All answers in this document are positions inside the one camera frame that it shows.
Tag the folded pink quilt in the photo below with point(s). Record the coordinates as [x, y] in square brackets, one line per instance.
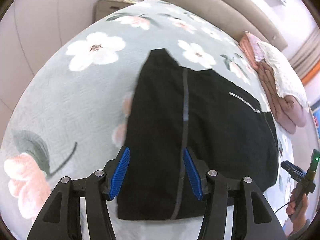
[286, 111]

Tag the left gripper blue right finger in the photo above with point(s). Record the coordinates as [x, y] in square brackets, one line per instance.
[196, 170]

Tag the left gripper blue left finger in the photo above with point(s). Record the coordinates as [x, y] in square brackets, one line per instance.
[115, 171]

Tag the beige padded headboard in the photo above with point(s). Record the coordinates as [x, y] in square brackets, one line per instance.
[234, 17]

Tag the floral green bed cover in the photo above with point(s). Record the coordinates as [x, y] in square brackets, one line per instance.
[66, 121]

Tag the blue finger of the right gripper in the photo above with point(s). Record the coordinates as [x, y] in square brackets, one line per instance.
[292, 169]
[295, 177]

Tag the grey right sleeve forearm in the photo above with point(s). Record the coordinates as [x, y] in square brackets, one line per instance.
[294, 235]

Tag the white wardrobe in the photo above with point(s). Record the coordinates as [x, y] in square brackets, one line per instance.
[31, 32]

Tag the large black garment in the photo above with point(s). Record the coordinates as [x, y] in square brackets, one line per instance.
[175, 107]

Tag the cream knitted blanket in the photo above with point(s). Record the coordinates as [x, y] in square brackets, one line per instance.
[286, 80]

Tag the beige bedside table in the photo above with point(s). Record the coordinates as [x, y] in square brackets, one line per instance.
[106, 7]

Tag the beige orange curtain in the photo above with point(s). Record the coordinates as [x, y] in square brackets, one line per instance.
[306, 60]

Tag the person's right hand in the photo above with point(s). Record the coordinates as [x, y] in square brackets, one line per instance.
[300, 219]

